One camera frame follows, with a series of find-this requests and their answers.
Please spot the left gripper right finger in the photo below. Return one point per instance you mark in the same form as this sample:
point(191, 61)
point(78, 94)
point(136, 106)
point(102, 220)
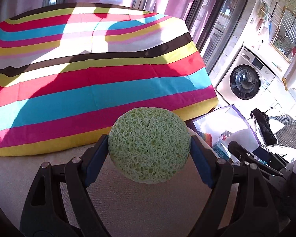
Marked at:
point(240, 202)

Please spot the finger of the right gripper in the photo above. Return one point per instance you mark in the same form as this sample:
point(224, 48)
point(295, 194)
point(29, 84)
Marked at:
point(271, 165)

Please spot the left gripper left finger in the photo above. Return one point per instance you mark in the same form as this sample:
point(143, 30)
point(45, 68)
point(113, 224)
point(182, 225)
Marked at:
point(58, 203)

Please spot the green round sponge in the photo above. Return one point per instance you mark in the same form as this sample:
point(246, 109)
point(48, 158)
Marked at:
point(149, 145)

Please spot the white medicine box red logo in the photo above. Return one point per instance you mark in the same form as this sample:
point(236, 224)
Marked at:
point(220, 149)

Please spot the white wicker chair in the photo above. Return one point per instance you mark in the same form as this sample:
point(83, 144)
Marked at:
point(284, 129)

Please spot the black cloth on chair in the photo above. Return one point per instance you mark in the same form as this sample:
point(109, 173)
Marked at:
point(264, 124)

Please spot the beige seat cushion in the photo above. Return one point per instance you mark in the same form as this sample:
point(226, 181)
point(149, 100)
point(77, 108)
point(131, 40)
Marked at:
point(125, 207)

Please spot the gold washing machine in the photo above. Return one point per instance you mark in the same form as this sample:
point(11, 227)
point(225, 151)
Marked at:
point(246, 79)

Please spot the striped colourful cushion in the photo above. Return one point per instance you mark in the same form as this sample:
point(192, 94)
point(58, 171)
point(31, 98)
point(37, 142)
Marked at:
point(67, 72)

